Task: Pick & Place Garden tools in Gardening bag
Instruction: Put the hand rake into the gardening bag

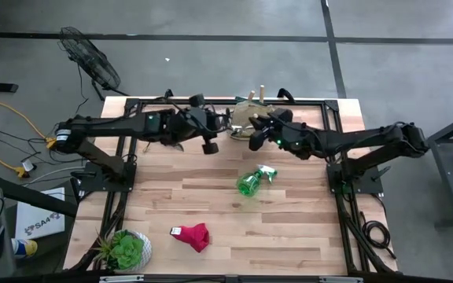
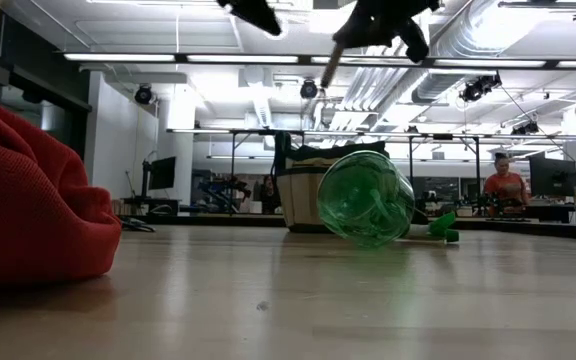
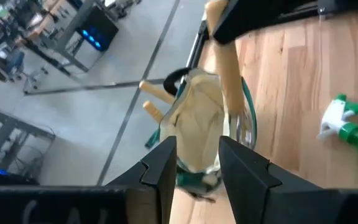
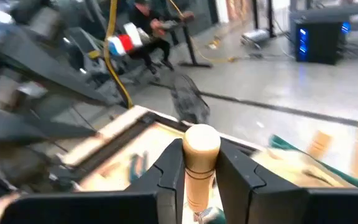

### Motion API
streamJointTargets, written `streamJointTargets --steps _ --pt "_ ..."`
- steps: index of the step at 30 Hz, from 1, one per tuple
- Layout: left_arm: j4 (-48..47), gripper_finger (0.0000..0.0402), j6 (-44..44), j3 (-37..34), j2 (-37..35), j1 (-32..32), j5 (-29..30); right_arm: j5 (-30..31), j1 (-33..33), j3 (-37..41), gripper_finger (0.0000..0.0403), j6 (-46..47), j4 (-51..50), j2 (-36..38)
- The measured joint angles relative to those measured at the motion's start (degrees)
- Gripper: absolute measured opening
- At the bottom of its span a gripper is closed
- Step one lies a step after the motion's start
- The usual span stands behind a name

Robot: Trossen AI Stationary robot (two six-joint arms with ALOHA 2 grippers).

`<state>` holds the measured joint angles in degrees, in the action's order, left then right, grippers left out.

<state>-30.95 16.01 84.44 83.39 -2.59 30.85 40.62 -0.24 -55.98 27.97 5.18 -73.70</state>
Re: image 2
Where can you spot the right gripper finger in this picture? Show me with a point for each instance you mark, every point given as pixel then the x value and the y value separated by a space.
pixel 415 42
pixel 368 36

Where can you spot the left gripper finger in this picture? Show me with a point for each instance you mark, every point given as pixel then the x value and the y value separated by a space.
pixel 258 12

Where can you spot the beige canvas gardening bag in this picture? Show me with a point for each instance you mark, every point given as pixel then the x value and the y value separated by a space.
pixel 300 195

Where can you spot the red knit glove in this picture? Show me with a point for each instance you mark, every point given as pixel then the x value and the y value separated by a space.
pixel 33 200

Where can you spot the black background robot arm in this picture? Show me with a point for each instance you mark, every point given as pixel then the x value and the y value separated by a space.
pixel 223 189

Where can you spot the black overhead light bar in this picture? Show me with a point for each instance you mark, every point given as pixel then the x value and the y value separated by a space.
pixel 128 57

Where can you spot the green plastic spray bottle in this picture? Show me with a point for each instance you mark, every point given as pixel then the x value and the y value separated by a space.
pixel 363 200

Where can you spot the standing person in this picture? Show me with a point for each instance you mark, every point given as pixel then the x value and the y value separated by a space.
pixel 505 187

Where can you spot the seated person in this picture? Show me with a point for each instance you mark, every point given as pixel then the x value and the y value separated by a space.
pixel 269 195

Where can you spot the small black computer monitor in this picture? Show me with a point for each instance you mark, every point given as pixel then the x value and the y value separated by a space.
pixel 162 172

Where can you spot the large black computer monitor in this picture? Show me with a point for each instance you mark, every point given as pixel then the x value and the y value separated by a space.
pixel 552 176

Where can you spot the silver ventilation duct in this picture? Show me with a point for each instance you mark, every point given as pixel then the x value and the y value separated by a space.
pixel 463 35

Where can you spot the black ceiling camera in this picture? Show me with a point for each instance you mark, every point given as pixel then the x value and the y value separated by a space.
pixel 144 94
pixel 525 128
pixel 480 87
pixel 308 89

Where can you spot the black metal frame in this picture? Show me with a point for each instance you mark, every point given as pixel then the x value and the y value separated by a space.
pixel 248 132

